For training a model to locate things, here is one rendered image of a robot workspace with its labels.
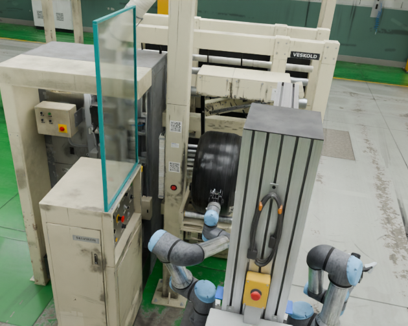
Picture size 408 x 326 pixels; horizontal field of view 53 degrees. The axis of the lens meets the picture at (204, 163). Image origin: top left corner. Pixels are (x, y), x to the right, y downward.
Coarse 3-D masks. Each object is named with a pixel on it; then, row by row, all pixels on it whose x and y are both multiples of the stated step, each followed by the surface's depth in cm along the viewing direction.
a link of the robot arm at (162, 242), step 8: (160, 232) 190; (152, 240) 188; (160, 240) 186; (168, 240) 186; (176, 240) 186; (152, 248) 188; (160, 248) 185; (168, 248) 183; (160, 256) 188; (168, 256) 183; (168, 264) 196; (176, 272) 203; (184, 272) 207; (176, 280) 210; (184, 280) 211; (192, 280) 216; (176, 288) 215; (184, 288) 213; (184, 296) 217
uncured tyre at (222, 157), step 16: (208, 144) 254; (224, 144) 254; (240, 144) 259; (208, 160) 248; (224, 160) 248; (192, 176) 252; (208, 176) 247; (224, 176) 246; (192, 192) 255; (208, 192) 250; (224, 192) 248; (224, 208) 256
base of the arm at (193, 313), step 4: (192, 308) 220; (192, 312) 218; (196, 312) 215; (192, 316) 219; (196, 316) 216; (200, 316) 215; (204, 316) 214; (192, 320) 219; (196, 320) 216; (200, 320) 215; (204, 320) 215; (192, 324) 218; (196, 324) 216; (200, 324) 215; (204, 324) 215
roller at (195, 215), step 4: (188, 212) 275; (192, 212) 275; (196, 212) 275; (184, 216) 276; (188, 216) 275; (192, 216) 274; (196, 216) 274; (200, 216) 274; (220, 216) 273; (224, 216) 273; (228, 216) 274; (220, 220) 273; (224, 220) 272; (228, 220) 272
